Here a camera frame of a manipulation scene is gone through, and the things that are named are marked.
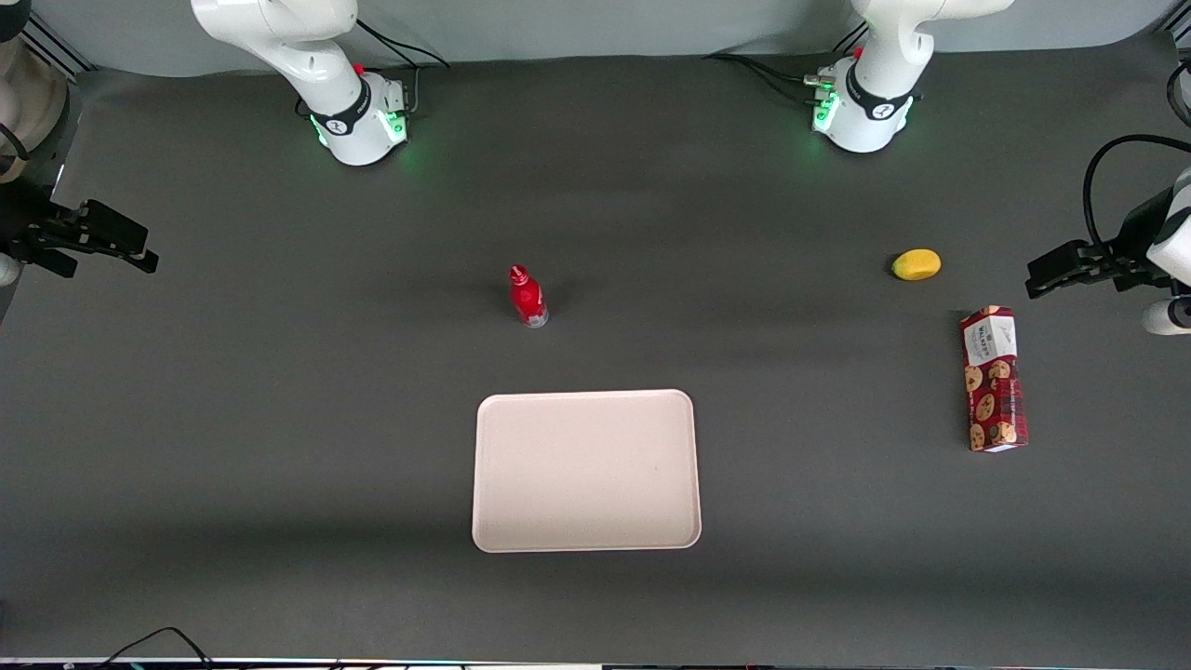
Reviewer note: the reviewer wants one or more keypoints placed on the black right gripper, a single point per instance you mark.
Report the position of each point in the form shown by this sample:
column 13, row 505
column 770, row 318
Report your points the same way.
column 20, row 226

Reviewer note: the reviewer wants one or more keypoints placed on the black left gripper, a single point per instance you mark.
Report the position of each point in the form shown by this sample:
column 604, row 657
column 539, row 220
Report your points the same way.
column 1130, row 244

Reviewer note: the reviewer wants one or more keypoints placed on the red coke bottle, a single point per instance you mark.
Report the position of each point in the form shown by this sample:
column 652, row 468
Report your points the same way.
column 528, row 300

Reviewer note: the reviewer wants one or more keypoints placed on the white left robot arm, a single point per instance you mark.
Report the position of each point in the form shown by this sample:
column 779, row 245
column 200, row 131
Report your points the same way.
column 879, row 93

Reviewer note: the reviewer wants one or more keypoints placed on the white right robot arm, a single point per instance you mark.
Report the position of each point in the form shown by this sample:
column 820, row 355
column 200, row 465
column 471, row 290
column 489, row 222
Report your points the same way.
column 307, row 56

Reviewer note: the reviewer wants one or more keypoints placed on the beige rectangular tray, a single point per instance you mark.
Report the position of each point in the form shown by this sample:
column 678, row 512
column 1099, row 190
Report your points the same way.
column 586, row 470

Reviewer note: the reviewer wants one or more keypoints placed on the red cookie box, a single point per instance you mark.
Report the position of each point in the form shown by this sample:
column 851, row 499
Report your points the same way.
column 994, row 391

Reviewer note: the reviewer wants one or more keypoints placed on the yellow mango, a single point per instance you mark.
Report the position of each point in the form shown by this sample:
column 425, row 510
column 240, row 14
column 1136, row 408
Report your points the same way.
column 916, row 264

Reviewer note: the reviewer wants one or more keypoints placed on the beige round stool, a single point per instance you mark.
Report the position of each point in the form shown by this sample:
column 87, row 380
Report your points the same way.
column 37, row 102

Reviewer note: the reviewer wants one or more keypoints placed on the dark grey table mat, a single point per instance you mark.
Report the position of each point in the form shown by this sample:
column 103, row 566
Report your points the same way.
column 279, row 419

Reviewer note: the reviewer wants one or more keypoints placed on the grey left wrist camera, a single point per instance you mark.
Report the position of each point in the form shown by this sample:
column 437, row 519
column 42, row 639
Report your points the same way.
column 1163, row 318

